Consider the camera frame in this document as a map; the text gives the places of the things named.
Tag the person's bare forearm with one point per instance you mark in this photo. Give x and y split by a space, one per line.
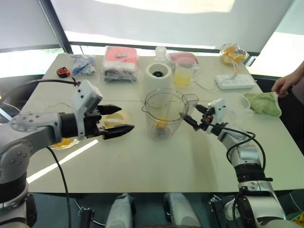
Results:
297 74

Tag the black window frame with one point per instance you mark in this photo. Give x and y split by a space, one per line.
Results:
57 26

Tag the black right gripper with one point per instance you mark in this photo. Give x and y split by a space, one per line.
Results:
205 121

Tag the bag of blue parts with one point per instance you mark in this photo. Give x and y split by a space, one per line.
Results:
83 65

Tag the black red tape measure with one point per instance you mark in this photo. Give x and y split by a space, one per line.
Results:
63 72

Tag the clear measuring cup yellow juice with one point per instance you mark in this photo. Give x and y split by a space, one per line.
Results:
181 79

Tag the red cloths in plastic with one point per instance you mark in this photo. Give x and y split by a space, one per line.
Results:
121 61

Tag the white blender base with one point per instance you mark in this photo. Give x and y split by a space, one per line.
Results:
156 80

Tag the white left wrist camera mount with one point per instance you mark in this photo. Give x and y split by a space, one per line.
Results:
85 95

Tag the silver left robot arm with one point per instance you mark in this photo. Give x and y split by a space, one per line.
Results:
35 123

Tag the person's bare hand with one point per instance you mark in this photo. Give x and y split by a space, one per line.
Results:
282 86

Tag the orange segments in jar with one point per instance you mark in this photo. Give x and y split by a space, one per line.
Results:
162 122

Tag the white power strip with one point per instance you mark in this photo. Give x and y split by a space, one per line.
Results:
235 82

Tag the tan plate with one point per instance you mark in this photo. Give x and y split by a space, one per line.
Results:
118 118

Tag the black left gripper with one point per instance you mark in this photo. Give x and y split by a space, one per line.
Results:
91 123

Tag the clear plastic blender jar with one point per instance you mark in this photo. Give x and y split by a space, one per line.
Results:
152 114

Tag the green cloth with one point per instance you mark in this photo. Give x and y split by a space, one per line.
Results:
263 103

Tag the clear glass bottle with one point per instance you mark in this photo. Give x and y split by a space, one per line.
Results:
162 54

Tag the grey robot leg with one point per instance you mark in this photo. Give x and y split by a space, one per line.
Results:
120 211
181 211

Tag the orange segments on plate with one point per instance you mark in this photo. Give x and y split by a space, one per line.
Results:
64 142

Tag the pink lid container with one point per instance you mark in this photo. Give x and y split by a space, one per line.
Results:
183 55

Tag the clear plastic cup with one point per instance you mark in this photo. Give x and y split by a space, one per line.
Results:
237 101

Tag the person's dark clothed body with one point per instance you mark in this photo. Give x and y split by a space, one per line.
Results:
294 114

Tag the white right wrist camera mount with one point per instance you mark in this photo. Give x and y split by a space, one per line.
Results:
218 108

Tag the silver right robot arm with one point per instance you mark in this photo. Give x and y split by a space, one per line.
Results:
247 154

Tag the glass bowl with orange pieces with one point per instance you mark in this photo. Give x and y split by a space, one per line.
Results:
234 55

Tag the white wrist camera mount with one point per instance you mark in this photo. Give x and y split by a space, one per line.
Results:
85 95
218 108

